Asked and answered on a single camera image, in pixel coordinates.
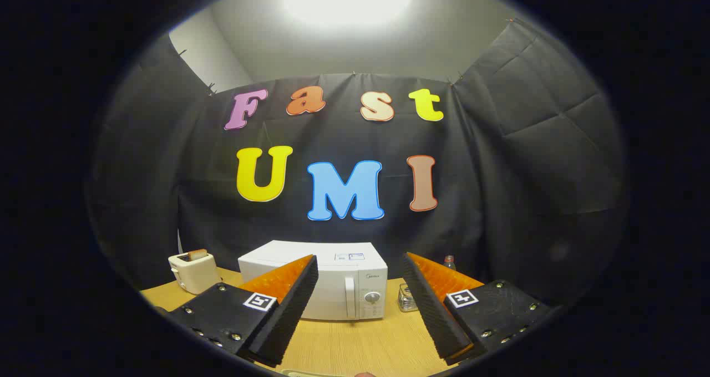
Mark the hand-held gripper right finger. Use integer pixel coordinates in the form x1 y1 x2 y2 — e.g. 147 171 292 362
402 252 555 366

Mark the cream rectangular plate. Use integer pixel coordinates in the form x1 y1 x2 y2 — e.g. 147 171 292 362
280 369 356 377

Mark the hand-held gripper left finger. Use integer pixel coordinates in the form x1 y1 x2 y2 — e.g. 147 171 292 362
166 254 320 368

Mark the white microwave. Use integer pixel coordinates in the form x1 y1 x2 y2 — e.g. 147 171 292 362
238 240 389 321

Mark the metal wire basket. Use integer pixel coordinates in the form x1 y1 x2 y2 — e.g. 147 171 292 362
397 283 419 313

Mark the white toaster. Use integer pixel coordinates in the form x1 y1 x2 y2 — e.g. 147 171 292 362
168 249 222 295

